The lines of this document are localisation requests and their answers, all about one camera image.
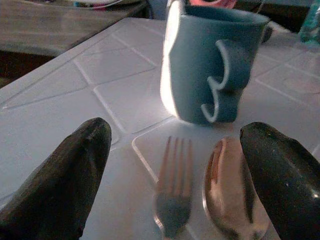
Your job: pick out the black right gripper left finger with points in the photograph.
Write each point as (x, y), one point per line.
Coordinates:
(60, 185)

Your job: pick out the teal glass bottle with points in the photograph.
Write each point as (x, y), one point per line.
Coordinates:
(310, 25)

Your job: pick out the blue ceramic mug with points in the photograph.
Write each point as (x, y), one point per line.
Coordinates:
(210, 67)

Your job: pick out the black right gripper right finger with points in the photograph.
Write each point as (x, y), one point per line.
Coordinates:
(282, 180)

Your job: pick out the colourful rimmed plate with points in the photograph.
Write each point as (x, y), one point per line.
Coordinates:
(100, 3)

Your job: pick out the pink round object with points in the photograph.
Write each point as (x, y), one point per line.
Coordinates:
(203, 3)

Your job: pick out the silver metal spoon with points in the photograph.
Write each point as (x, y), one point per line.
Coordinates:
(228, 190)

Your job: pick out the silver metal fork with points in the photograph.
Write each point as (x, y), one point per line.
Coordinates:
(173, 197)

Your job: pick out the dark wooden table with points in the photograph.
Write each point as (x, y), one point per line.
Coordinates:
(57, 22)

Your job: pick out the white plastic folding table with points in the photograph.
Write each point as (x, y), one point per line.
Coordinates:
(120, 120)

